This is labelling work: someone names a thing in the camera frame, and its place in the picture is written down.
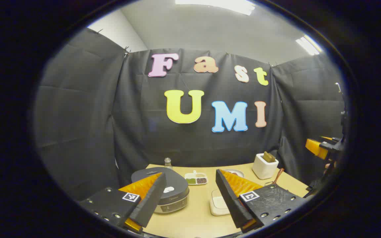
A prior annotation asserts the wooden spoon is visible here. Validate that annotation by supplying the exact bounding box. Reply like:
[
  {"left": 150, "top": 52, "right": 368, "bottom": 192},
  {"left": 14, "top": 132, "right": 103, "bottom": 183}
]
[{"left": 272, "top": 168, "right": 285, "bottom": 185}]

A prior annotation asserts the black backdrop cloth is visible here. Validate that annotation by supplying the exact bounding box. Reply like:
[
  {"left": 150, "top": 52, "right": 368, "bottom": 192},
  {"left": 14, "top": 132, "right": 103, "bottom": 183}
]
[{"left": 33, "top": 28, "right": 346, "bottom": 202}]

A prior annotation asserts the white toaster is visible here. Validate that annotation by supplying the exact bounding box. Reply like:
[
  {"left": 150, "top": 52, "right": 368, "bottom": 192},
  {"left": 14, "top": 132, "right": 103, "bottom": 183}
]
[{"left": 252, "top": 153, "right": 279, "bottom": 180}]

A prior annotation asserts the white rice box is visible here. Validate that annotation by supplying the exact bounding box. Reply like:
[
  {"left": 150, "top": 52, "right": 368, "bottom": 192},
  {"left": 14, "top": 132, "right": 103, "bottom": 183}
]
[{"left": 209, "top": 189, "right": 231, "bottom": 217}]

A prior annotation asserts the grey rice cooker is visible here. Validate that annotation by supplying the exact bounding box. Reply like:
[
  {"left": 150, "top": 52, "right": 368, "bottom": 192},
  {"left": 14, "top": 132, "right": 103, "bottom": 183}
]
[{"left": 131, "top": 167, "right": 190, "bottom": 214}]

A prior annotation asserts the ceiling light panel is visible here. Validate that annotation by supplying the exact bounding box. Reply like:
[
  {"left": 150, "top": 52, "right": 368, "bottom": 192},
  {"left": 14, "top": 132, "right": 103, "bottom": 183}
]
[
  {"left": 295, "top": 35, "right": 323, "bottom": 56},
  {"left": 175, "top": 0, "right": 256, "bottom": 16}
]

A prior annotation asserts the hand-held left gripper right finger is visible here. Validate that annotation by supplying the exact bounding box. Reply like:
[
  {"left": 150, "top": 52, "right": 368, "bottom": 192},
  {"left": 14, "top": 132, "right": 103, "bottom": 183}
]
[{"left": 215, "top": 169, "right": 308, "bottom": 233}]

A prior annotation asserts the white divided bean dish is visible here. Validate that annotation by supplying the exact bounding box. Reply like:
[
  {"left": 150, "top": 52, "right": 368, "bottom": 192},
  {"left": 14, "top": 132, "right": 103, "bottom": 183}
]
[{"left": 185, "top": 170, "right": 208, "bottom": 185}]

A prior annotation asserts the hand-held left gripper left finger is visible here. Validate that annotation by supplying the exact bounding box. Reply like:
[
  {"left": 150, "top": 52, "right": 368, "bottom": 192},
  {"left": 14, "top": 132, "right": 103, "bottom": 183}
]
[{"left": 78, "top": 172, "right": 167, "bottom": 234}]

